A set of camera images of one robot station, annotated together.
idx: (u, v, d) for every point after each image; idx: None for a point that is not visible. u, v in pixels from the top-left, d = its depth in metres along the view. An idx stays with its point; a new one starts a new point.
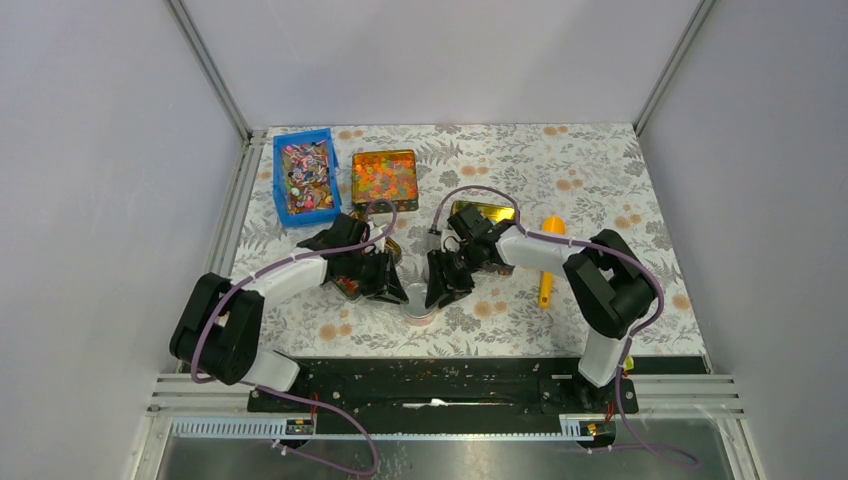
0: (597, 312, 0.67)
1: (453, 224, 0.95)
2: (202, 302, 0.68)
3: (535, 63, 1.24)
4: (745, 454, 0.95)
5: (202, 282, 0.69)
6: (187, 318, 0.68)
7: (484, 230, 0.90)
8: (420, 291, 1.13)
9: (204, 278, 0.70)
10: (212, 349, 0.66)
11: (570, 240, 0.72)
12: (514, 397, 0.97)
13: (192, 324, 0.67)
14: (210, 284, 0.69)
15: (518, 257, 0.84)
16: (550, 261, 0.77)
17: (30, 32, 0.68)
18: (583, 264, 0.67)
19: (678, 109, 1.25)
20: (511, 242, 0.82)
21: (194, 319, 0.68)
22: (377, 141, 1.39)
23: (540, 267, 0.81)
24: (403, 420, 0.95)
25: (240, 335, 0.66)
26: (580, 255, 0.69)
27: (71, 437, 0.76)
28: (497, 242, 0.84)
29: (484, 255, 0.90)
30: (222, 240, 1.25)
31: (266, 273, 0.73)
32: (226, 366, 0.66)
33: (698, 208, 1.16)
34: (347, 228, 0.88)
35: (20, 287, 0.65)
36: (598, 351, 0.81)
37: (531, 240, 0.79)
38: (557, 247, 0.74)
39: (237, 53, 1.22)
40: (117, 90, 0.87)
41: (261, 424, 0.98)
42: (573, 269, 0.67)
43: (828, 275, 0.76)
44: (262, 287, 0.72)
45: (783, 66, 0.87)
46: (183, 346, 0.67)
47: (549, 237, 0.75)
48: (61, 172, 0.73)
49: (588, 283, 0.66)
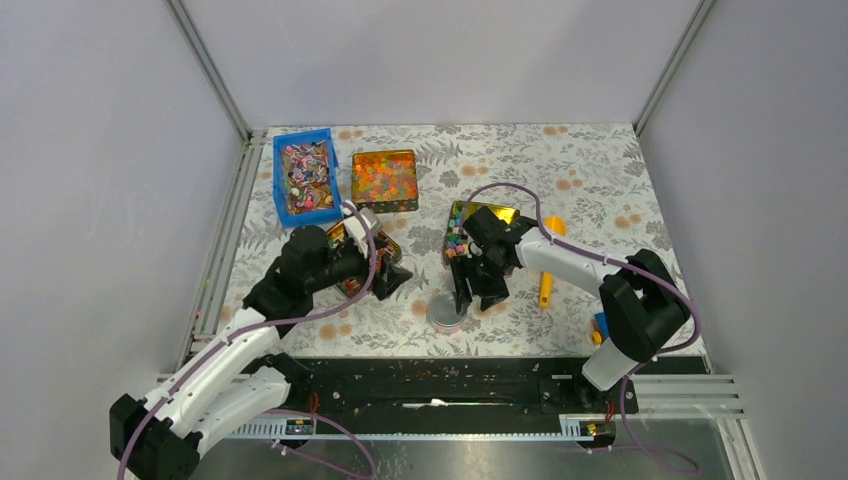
0: (627, 334, 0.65)
1: (467, 229, 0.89)
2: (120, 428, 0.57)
3: (535, 64, 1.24)
4: (745, 454, 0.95)
5: (114, 407, 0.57)
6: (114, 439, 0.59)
7: (501, 230, 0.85)
8: (443, 298, 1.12)
9: (117, 401, 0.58)
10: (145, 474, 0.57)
11: (606, 258, 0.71)
12: (514, 397, 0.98)
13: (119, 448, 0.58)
14: (122, 410, 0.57)
15: (534, 263, 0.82)
16: (574, 274, 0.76)
17: (31, 32, 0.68)
18: (622, 288, 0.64)
19: (677, 110, 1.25)
20: (533, 248, 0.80)
21: (119, 442, 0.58)
22: (377, 141, 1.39)
23: (560, 277, 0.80)
24: (403, 420, 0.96)
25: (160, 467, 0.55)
26: (617, 276, 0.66)
27: (72, 436, 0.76)
28: (514, 247, 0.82)
29: (500, 257, 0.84)
30: (221, 240, 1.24)
31: (185, 383, 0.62)
32: None
33: (698, 209, 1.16)
34: (295, 268, 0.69)
35: (20, 285, 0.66)
36: (607, 357, 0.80)
37: (559, 249, 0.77)
38: (590, 262, 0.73)
39: (237, 53, 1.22)
40: (117, 91, 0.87)
41: (261, 424, 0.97)
42: (608, 292, 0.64)
43: (828, 274, 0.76)
44: (176, 411, 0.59)
45: (782, 67, 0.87)
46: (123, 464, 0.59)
47: (582, 251, 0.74)
48: (62, 171, 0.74)
49: (626, 308, 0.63)
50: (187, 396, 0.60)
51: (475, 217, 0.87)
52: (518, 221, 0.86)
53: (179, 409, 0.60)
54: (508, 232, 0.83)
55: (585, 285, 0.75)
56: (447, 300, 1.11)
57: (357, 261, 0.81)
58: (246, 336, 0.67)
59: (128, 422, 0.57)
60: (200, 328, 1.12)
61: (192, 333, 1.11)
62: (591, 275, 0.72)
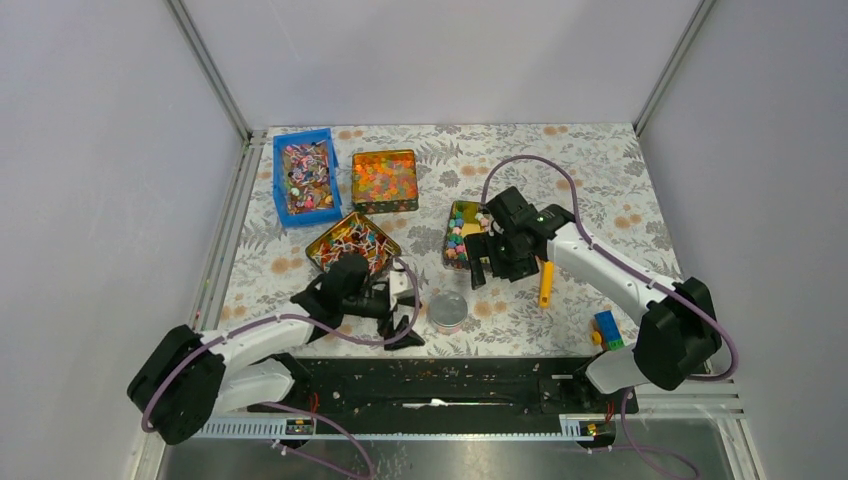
0: (657, 361, 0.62)
1: (490, 208, 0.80)
2: (167, 355, 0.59)
3: (535, 63, 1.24)
4: (744, 454, 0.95)
5: (170, 334, 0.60)
6: (146, 367, 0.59)
7: (534, 220, 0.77)
8: (444, 297, 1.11)
9: (172, 330, 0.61)
10: (163, 408, 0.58)
11: (653, 281, 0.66)
12: (514, 397, 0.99)
13: (151, 375, 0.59)
14: (178, 339, 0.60)
15: (563, 261, 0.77)
16: (611, 287, 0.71)
17: (31, 34, 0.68)
18: (666, 318, 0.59)
19: (678, 109, 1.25)
20: (568, 249, 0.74)
21: (154, 370, 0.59)
22: (377, 141, 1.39)
23: (591, 281, 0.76)
24: (403, 420, 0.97)
25: (193, 401, 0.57)
26: (662, 306, 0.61)
27: (72, 436, 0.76)
28: (546, 243, 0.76)
29: (528, 245, 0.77)
30: (221, 240, 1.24)
31: (241, 334, 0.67)
32: (173, 427, 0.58)
33: (698, 208, 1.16)
34: (341, 285, 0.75)
35: (21, 285, 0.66)
36: (620, 367, 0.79)
37: (598, 257, 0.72)
38: (635, 283, 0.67)
39: (237, 53, 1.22)
40: (117, 90, 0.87)
41: (261, 424, 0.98)
42: (651, 321, 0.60)
43: (828, 274, 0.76)
44: (229, 352, 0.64)
45: (782, 67, 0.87)
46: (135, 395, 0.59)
47: (628, 267, 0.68)
48: (62, 171, 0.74)
49: (667, 340, 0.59)
50: (239, 346, 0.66)
51: (506, 201, 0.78)
52: (555, 211, 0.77)
53: (230, 352, 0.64)
54: (542, 224, 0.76)
55: (619, 300, 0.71)
56: (449, 300, 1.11)
57: (383, 307, 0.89)
58: (293, 321, 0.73)
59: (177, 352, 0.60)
60: (200, 328, 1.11)
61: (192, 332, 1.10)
62: (634, 296, 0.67)
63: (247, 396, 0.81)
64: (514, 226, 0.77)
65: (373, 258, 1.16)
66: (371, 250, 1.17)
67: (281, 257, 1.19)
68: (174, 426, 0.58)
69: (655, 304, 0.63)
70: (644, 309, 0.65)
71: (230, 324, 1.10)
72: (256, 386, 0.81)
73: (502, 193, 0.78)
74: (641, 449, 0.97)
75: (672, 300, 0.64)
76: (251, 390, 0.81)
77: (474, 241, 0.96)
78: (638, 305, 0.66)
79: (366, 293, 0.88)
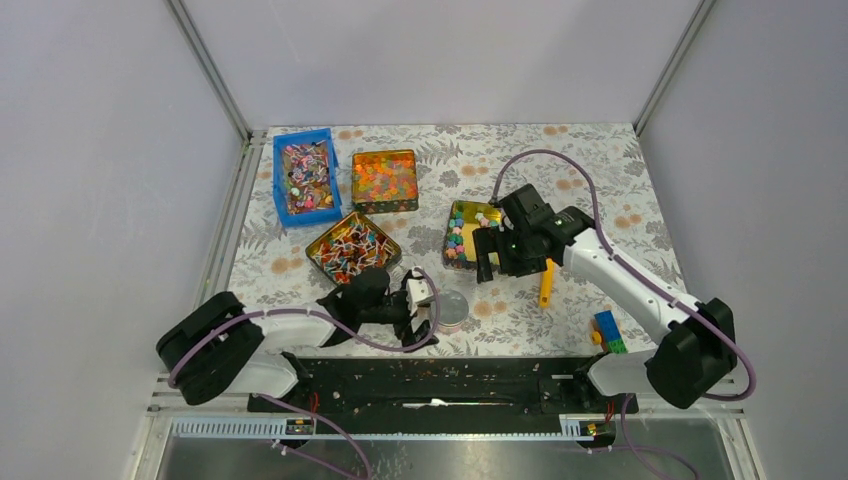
0: (673, 381, 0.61)
1: (507, 207, 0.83)
2: (209, 315, 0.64)
3: (535, 63, 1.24)
4: (744, 454, 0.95)
5: (217, 297, 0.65)
6: (186, 323, 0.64)
7: (551, 222, 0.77)
8: (448, 298, 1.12)
9: (219, 293, 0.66)
10: (192, 365, 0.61)
11: (676, 300, 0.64)
12: (514, 397, 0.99)
13: (189, 331, 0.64)
14: (223, 303, 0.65)
15: (580, 270, 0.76)
16: (632, 303, 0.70)
17: (31, 33, 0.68)
18: (686, 339, 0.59)
19: (678, 109, 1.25)
20: (587, 257, 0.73)
21: (193, 327, 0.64)
22: (377, 141, 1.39)
23: (607, 293, 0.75)
24: (403, 420, 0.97)
25: (224, 365, 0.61)
26: (683, 326, 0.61)
27: (73, 435, 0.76)
28: (564, 247, 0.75)
29: (543, 248, 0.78)
30: (222, 241, 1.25)
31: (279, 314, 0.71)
32: (193, 389, 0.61)
33: (698, 208, 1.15)
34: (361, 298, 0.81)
35: (21, 284, 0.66)
36: (630, 373, 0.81)
37: (620, 270, 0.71)
38: (656, 300, 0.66)
39: (237, 53, 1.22)
40: (117, 90, 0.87)
41: (261, 424, 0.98)
42: (670, 340, 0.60)
43: (830, 273, 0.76)
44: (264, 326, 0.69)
45: (782, 66, 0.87)
46: (171, 348, 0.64)
47: (650, 283, 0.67)
48: (61, 171, 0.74)
49: (685, 359, 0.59)
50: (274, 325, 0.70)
51: (522, 198, 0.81)
52: (574, 216, 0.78)
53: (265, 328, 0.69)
54: (560, 227, 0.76)
55: (640, 317, 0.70)
56: (452, 301, 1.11)
57: (403, 314, 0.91)
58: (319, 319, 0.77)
59: (218, 316, 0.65)
60: None
61: None
62: (654, 314, 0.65)
63: (252, 382, 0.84)
64: (529, 222, 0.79)
65: (373, 257, 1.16)
66: (371, 250, 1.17)
67: (281, 257, 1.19)
68: (196, 385, 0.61)
69: (677, 325, 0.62)
70: (665, 329, 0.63)
71: None
72: (263, 372, 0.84)
73: (518, 190, 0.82)
74: (637, 449, 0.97)
75: (694, 322, 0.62)
76: (258, 378, 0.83)
77: (483, 236, 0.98)
78: (658, 322, 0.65)
79: (385, 302, 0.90)
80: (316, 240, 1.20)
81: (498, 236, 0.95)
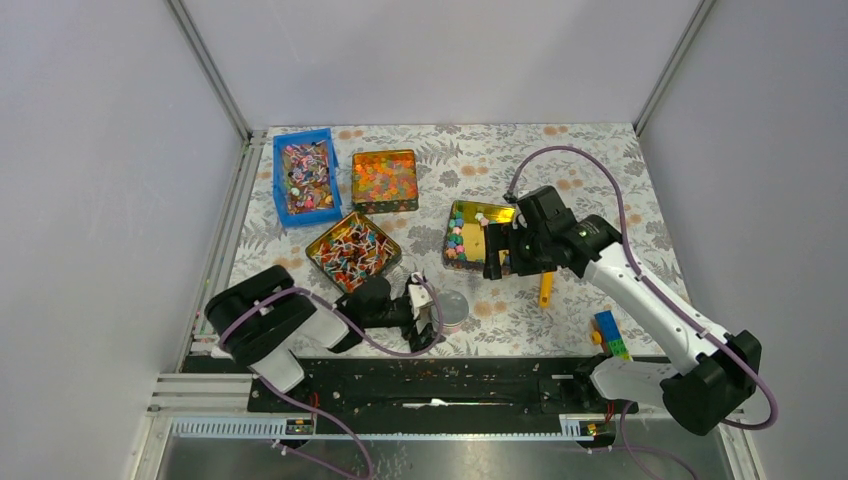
0: (690, 408, 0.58)
1: (527, 208, 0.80)
2: (265, 283, 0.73)
3: (535, 63, 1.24)
4: (744, 454, 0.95)
5: (273, 269, 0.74)
6: (243, 287, 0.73)
7: (574, 231, 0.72)
8: (448, 298, 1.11)
9: (274, 266, 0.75)
10: (247, 325, 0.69)
11: (705, 332, 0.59)
12: (514, 397, 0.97)
13: (246, 295, 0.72)
14: (277, 275, 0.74)
15: (598, 285, 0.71)
16: (654, 327, 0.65)
17: (30, 33, 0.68)
18: (712, 372, 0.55)
19: (678, 109, 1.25)
20: (613, 276, 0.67)
21: (249, 291, 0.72)
22: (377, 141, 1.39)
23: (626, 312, 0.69)
24: (403, 419, 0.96)
25: (279, 329, 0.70)
26: (711, 360, 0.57)
27: (73, 436, 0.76)
28: (587, 262, 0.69)
29: (565, 260, 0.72)
30: (222, 241, 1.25)
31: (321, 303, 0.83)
32: (242, 348, 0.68)
33: (698, 208, 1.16)
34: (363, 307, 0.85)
35: (21, 284, 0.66)
36: (629, 380, 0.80)
37: (645, 291, 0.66)
38: (684, 329, 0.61)
39: (237, 53, 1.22)
40: (117, 90, 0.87)
41: (261, 424, 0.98)
42: (697, 373, 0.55)
43: (831, 273, 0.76)
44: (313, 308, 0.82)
45: (783, 66, 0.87)
46: (223, 307, 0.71)
47: (679, 309, 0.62)
48: (62, 171, 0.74)
49: (711, 394, 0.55)
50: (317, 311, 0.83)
51: (541, 201, 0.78)
52: (599, 226, 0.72)
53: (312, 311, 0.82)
54: (584, 239, 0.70)
55: (660, 342, 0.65)
56: (451, 300, 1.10)
57: (406, 317, 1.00)
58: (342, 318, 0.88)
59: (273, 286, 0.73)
60: (200, 328, 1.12)
61: (192, 333, 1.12)
62: (682, 344, 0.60)
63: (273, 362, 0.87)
64: (548, 228, 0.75)
65: (373, 257, 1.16)
66: (371, 250, 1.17)
67: (281, 257, 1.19)
68: (246, 344, 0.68)
69: (707, 359, 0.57)
70: (693, 361, 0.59)
71: None
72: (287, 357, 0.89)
73: (537, 193, 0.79)
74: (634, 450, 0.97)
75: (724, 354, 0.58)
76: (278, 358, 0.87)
77: (495, 234, 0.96)
78: (684, 352, 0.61)
79: (390, 306, 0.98)
80: (315, 240, 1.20)
81: (510, 234, 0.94)
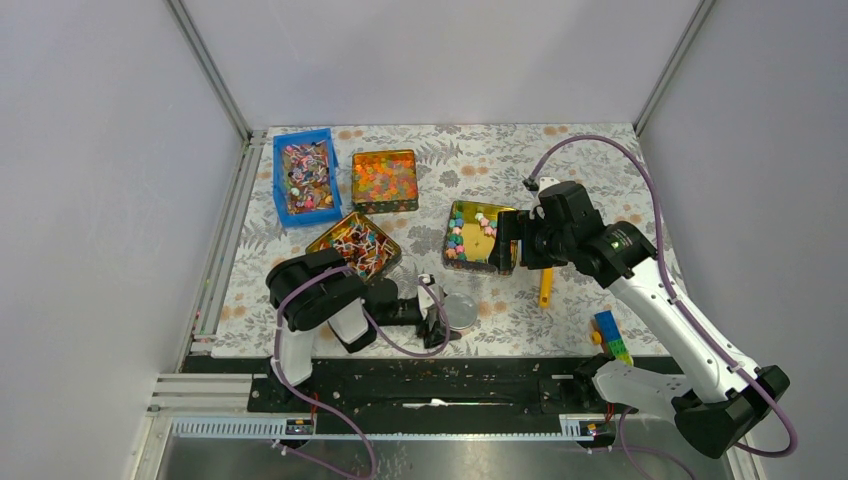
0: (705, 435, 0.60)
1: (550, 201, 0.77)
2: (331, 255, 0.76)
3: (535, 64, 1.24)
4: (745, 455, 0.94)
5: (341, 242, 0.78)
6: (307, 257, 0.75)
7: (605, 241, 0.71)
8: (456, 301, 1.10)
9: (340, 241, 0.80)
10: (311, 291, 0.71)
11: (738, 367, 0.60)
12: (514, 397, 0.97)
13: (310, 264, 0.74)
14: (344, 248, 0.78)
15: (627, 300, 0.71)
16: (684, 357, 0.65)
17: (31, 36, 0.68)
18: (739, 410, 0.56)
19: (677, 109, 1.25)
20: (644, 297, 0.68)
21: (314, 261, 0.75)
22: (377, 141, 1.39)
23: (651, 329, 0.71)
24: (403, 419, 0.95)
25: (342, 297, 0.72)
26: (739, 397, 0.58)
27: (73, 435, 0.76)
28: (619, 278, 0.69)
29: (593, 269, 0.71)
30: (222, 241, 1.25)
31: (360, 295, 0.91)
32: (305, 312, 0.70)
33: (698, 208, 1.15)
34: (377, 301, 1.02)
35: (21, 283, 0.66)
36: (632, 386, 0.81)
37: (678, 315, 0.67)
38: (716, 361, 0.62)
39: (237, 52, 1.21)
40: (118, 91, 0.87)
41: (261, 424, 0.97)
42: (725, 409, 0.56)
43: (832, 272, 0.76)
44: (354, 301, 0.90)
45: (782, 67, 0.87)
46: (286, 275, 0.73)
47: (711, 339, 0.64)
48: (61, 171, 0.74)
49: (735, 428, 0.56)
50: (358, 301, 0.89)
51: (569, 201, 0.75)
52: (630, 236, 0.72)
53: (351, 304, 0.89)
54: (616, 252, 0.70)
55: (688, 374, 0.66)
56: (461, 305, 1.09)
57: (416, 316, 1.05)
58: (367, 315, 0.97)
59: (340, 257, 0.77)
60: (200, 328, 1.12)
61: (192, 333, 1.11)
62: (713, 374, 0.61)
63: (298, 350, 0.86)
64: (575, 233, 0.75)
65: (373, 257, 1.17)
66: (371, 250, 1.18)
67: (281, 257, 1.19)
68: (309, 308, 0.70)
69: (737, 396, 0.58)
70: (722, 393, 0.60)
71: (230, 324, 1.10)
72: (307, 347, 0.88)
73: (566, 192, 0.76)
74: (630, 450, 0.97)
75: (753, 390, 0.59)
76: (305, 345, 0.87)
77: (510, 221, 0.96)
78: (714, 385, 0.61)
79: (400, 306, 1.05)
80: (315, 240, 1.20)
81: (526, 225, 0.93)
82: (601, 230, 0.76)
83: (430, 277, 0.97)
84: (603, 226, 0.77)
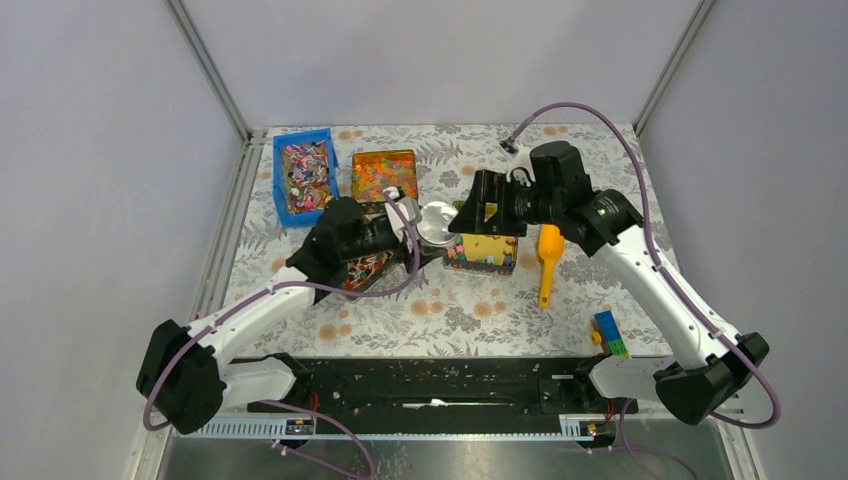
0: (684, 401, 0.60)
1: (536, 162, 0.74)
2: (160, 350, 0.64)
3: (535, 63, 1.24)
4: (745, 454, 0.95)
5: (158, 332, 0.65)
6: (145, 368, 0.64)
7: (592, 209, 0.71)
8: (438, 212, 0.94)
9: (160, 327, 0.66)
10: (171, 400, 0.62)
11: (719, 333, 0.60)
12: (514, 397, 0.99)
13: (151, 373, 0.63)
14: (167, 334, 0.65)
15: (612, 267, 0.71)
16: (667, 326, 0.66)
17: (32, 35, 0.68)
18: (719, 375, 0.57)
19: (677, 107, 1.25)
20: (629, 264, 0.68)
21: (153, 368, 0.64)
22: (377, 141, 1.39)
23: (635, 297, 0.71)
24: (403, 419, 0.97)
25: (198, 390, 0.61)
26: (718, 362, 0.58)
27: (72, 436, 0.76)
28: (605, 245, 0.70)
29: (579, 236, 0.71)
30: (222, 240, 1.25)
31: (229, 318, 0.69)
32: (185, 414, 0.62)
33: (698, 207, 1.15)
34: (339, 231, 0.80)
35: (21, 283, 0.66)
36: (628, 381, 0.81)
37: (662, 283, 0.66)
38: (697, 327, 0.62)
39: (238, 53, 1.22)
40: (117, 92, 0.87)
41: (261, 424, 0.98)
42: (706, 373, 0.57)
43: (831, 271, 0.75)
44: (221, 338, 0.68)
45: (782, 66, 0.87)
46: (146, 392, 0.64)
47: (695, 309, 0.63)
48: (62, 172, 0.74)
49: (712, 392, 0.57)
50: (231, 330, 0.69)
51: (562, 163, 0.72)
52: (617, 204, 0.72)
53: (220, 341, 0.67)
54: (602, 219, 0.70)
55: (671, 343, 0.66)
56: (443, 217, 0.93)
57: (392, 239, 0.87)
58: (288, 289, 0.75)
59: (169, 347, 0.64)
60: None
61: None
62: (693, 342, 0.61)
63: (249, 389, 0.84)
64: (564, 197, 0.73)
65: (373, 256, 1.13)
66: None
67: (281, 257, 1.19)
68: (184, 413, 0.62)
69: (717, 361, 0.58)
70: (701, 360, 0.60)
71: None
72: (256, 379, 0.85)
73: (559, 154, 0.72)
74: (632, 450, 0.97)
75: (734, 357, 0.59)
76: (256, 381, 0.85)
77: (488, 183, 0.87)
78: (694, 352, 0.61)
79: (369, 232, 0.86)
80: None
81: (503, 189, 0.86)
82: (588, 197, 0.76)
83: (398, 193, 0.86)
84: (591, 193, 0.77)
